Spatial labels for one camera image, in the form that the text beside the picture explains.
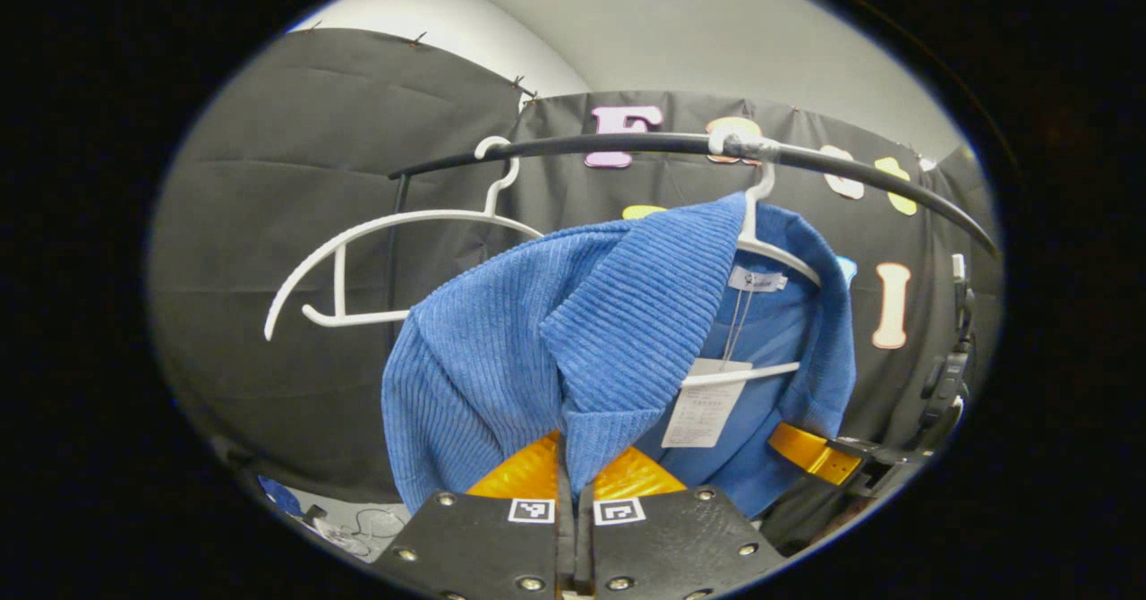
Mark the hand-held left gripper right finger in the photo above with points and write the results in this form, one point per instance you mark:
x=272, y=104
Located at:
x=671, y=546

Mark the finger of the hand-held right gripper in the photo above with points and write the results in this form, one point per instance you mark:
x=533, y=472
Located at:
x=810, y=450

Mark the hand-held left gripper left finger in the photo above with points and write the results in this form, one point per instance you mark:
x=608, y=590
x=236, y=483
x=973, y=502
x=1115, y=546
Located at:
x=483, y=546

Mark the white plastic clothes hanger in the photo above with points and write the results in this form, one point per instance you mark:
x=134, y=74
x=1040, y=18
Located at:
x=376, y=224
x=759, y=246

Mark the black metal clothes rack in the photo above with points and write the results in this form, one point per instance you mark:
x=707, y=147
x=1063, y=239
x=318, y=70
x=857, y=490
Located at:
x=627, y=143

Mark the black equipment stand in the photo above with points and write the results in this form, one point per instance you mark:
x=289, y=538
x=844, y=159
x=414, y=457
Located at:
x=949, y=376

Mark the small blue cloth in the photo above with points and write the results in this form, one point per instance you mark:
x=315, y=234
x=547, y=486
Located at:
x=282, y=497

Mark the black backdrop cloth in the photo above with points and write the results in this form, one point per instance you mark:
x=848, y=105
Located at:
x=295, y=179

